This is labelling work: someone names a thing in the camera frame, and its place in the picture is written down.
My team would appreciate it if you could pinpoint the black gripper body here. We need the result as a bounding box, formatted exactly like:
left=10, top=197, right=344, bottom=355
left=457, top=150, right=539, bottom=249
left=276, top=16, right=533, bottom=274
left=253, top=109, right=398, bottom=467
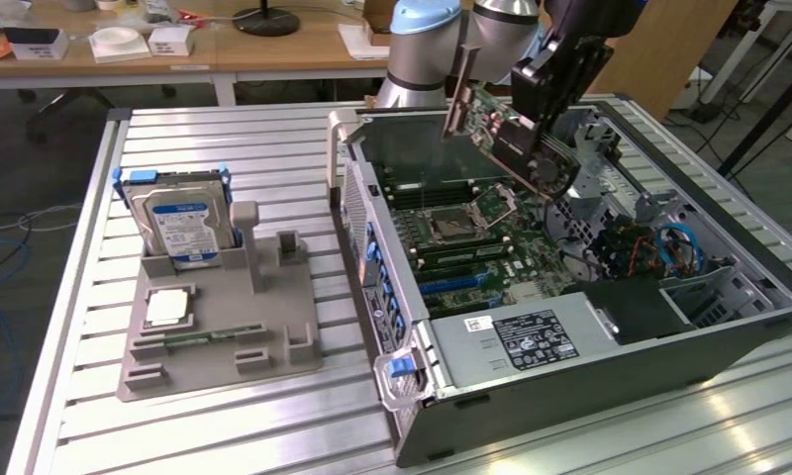
left=543, top=0, right=652, bottom=44

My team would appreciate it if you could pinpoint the green graphics card black fan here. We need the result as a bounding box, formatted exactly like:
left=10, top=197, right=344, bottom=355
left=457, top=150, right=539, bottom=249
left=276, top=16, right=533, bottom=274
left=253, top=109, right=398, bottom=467
left=440, top=44, right=584, bottom=202

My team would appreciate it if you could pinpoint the wooden cabinet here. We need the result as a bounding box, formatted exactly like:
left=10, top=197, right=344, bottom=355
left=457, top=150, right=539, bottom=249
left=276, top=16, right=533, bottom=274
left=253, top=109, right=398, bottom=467
left=539, top=0, right=741, bottom=121

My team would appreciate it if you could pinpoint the metal socket cover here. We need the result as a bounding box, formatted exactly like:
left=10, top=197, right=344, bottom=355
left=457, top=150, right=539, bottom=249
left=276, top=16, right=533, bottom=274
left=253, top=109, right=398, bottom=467
left=469, top=182, right=521, bottom=225

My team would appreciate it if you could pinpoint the perforated metal disk bay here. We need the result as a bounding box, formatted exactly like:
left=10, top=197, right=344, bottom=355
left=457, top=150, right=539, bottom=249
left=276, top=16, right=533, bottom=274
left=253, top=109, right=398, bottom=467
left=543, top=145, right=643, bottom=249

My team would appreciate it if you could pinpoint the white paper stack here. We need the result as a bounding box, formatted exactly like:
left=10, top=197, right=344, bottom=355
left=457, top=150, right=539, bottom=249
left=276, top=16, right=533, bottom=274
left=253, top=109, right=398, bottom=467
left=336, top=23, right=392, bottom=61

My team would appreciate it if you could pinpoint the brown cardboard box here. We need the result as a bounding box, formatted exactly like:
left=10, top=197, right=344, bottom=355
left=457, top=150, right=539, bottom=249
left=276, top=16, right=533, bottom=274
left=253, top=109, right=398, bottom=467
left=361, top=0, right=398, bottom=35

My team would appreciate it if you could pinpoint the black slanted pole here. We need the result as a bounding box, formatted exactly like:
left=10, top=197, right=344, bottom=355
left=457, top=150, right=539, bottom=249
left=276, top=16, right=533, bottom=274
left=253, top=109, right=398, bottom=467
left=717, top=48, right=792, bottom=178

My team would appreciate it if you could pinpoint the CPU socket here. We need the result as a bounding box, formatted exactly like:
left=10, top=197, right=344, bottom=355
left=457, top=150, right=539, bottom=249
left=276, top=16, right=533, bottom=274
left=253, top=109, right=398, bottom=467
left=426, top=204, right=481, bottom=244

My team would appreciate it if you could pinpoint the green motherboard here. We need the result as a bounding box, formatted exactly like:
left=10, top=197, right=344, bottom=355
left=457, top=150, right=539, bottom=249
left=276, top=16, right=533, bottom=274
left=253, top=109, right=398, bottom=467
left=373, top=162, right=571, bottom=321

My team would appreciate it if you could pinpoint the blue expansion slot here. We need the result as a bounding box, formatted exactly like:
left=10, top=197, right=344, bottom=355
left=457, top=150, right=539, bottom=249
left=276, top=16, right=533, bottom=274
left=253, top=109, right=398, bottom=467
left=417, top=274, right=491, bottom=297

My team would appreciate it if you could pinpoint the black round lamp base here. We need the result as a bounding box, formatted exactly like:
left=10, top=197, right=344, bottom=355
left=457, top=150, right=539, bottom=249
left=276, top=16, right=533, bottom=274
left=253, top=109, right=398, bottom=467
left=230, top=0, right=302, bottom=38

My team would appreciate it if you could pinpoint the grey power supply with label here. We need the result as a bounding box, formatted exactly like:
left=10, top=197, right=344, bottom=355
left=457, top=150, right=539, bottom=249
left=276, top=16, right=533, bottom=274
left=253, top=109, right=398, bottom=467
left=426, top=291, right=620, bottom=390

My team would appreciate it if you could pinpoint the white cardboard box with label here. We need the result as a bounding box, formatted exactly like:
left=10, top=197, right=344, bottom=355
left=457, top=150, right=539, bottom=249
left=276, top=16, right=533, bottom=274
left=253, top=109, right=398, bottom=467
left=146, top=24, right=197, bottom=57

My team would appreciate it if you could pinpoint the hard disk in blue carrier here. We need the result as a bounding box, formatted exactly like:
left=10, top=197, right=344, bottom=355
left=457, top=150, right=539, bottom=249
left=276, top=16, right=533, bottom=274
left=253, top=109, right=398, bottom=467
left=110, top=164, right=233, bottom=272

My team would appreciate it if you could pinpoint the grey plastic parts rack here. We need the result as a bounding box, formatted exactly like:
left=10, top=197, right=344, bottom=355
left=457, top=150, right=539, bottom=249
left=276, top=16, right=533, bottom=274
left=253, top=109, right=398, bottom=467
left=116, top=200, right=325, bottom=404

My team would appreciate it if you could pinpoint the white round holder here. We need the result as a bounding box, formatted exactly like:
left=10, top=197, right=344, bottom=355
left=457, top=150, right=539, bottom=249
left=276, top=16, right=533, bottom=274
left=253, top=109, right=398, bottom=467
left=88, top=27, right=154, bottom=64

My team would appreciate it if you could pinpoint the black open PC case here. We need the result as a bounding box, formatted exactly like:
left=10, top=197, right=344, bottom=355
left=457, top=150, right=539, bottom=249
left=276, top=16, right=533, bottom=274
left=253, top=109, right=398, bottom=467
left=326, top=93, right=792, bottom=469

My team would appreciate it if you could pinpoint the black chair base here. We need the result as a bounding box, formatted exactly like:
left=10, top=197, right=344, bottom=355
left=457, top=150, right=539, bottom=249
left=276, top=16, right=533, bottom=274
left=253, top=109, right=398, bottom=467
left=17, top=86, right=117, bottom=145

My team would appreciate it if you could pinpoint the silver CPU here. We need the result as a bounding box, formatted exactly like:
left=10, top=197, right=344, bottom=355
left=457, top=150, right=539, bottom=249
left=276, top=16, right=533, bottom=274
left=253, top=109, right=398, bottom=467
left=142, top=290, right=194, bottom=329

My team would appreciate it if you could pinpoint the green RAM stick bare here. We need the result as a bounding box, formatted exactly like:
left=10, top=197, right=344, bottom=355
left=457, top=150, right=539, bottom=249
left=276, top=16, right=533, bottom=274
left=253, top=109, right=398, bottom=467
left=161, top=330, right=236, bottom=348

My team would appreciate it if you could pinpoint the white box black lid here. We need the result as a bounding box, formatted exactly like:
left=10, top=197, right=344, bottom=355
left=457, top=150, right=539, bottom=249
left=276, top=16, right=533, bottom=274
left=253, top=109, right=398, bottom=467
left=2, top=27, right=70, bottom=62

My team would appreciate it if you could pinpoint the orange wire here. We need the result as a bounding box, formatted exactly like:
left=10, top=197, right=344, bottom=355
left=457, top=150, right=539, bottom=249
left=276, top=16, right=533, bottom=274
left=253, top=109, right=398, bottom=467
left=624, top=236, right=649, bottom=279

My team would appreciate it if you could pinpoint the blue wire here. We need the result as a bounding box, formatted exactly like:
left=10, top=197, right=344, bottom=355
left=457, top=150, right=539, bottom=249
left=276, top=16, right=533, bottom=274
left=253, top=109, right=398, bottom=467
left=655, top=223, right=703, bottom=271

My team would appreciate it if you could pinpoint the wooden desk white frame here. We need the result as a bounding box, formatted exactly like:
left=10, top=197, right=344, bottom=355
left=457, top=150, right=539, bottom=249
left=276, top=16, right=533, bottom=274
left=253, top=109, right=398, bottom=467
left=0, top=0, right=577, bottom=108

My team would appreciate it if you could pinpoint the blue floor cable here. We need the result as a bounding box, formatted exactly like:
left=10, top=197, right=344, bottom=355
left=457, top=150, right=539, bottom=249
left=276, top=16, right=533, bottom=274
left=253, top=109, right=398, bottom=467
left=0, top=216, right=35, bottom=423

